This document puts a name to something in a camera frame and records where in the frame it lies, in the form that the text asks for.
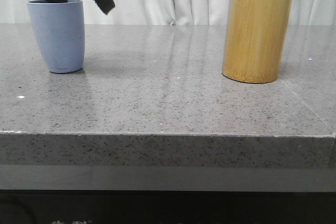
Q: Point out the blue plastic cup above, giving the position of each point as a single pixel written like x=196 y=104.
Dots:
x=60 y=33

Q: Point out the bamboo cylinder holder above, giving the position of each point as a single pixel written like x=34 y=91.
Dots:
x=255 y=36

